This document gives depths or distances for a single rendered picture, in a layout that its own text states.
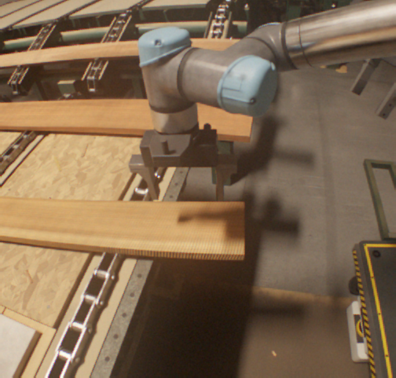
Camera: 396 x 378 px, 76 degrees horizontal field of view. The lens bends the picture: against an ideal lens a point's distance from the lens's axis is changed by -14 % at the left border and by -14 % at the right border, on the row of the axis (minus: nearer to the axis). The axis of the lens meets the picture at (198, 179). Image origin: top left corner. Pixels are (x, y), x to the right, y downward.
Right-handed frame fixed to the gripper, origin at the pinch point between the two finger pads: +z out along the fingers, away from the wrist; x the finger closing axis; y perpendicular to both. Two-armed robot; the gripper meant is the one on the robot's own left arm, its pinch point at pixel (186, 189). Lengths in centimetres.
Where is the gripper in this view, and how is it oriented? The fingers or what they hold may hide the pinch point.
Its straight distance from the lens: 58.9
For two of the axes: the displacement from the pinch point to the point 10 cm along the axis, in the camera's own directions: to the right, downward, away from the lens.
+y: 1.0, -7.1, 7.0
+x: -9.9, -0.1, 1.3
